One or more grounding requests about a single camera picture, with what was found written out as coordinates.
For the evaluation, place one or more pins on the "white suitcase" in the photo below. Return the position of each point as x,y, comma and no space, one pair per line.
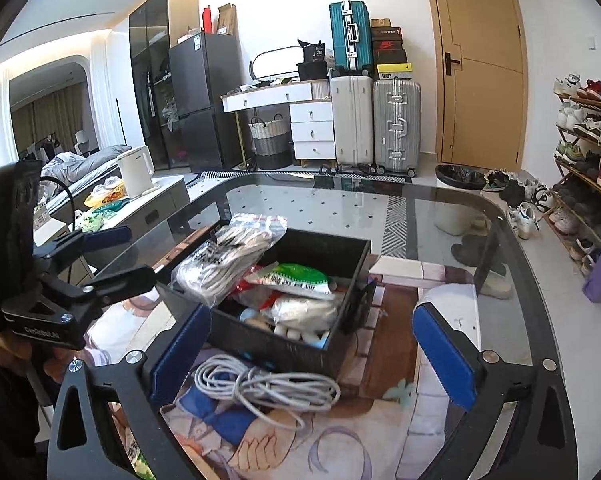
350,120

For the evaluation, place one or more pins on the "teal suitcase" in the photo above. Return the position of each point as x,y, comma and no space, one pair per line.
348,40

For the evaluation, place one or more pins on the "white trash bin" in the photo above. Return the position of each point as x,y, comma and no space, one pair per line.
455,210

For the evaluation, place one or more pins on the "red packet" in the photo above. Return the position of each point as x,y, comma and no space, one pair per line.
250,291

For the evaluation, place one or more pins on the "white plastic bag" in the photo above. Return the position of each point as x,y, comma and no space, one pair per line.
305,312

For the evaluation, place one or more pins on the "black glass wardrobe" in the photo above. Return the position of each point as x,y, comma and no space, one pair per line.
148,85

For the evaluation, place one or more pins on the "brown cardboard box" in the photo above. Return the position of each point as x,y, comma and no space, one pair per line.
380,23

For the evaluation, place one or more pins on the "woven laundry basket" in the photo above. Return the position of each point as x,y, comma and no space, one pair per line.
270,145

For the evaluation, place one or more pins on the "oval mirror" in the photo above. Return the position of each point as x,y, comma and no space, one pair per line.
275,65

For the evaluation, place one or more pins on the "row of shoes on rack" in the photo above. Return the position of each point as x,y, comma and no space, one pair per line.
588,125

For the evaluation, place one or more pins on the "green snack packet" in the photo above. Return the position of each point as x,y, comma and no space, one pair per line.
295,277

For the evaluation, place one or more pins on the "wooden door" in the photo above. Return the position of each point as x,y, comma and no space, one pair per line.
485,110

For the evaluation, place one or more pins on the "white foam piece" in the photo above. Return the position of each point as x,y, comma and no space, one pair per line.
293,333

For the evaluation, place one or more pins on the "white vanity desk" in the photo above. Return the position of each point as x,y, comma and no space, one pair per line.
310,130

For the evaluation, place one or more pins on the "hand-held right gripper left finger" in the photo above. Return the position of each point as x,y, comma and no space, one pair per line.
180,355

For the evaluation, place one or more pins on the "tall cardboard box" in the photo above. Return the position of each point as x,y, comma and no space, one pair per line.
226,20

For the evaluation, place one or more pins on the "group of shoes on floor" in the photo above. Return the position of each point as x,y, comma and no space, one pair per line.
523,200

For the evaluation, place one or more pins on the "colourful snack packets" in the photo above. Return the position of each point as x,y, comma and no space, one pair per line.
105,197

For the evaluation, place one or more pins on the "beige slipper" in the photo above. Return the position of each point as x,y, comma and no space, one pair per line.
495,285

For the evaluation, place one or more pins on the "grey side table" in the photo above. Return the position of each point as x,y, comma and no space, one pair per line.
153,205

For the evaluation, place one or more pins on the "brown curtain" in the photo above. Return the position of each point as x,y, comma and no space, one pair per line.
55,110

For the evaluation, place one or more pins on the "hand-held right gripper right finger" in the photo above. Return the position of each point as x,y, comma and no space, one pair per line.
440,355

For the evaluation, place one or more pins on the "zip bag of white laces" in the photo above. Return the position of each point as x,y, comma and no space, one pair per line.
220,260

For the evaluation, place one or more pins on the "black storage box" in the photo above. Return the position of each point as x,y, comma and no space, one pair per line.
280,352

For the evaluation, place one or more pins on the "black white patterned rug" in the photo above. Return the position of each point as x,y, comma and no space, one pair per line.
393,222

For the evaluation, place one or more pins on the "red flat box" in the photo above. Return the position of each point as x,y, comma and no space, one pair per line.
206,20

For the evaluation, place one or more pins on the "silver suitcase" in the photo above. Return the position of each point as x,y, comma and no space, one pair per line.
395,125

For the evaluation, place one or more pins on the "wooden shoe rack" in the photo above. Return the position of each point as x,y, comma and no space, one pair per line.
563,170

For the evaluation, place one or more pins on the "white office chair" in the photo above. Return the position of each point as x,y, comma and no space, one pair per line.
84,141

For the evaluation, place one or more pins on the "person's left hand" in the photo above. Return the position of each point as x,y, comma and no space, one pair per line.
10,355

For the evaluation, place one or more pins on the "black refrigerator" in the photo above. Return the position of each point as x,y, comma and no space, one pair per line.
205,100

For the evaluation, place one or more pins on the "black shoe box white label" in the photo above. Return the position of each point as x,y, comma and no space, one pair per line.
386,33

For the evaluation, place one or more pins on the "bed with grey bedding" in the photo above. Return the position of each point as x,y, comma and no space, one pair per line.
88,162

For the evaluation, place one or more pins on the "white electric kettle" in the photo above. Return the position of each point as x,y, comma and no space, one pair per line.
135,170

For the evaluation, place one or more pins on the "black shoe box red print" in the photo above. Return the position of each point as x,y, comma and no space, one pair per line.
388,46

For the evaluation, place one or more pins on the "black paper bag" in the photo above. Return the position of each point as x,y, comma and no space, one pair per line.
311,62

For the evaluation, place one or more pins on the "plain black shoe box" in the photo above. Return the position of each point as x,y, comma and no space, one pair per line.
391,57

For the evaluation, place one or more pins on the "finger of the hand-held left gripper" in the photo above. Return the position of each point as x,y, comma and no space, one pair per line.
105,235
120,282

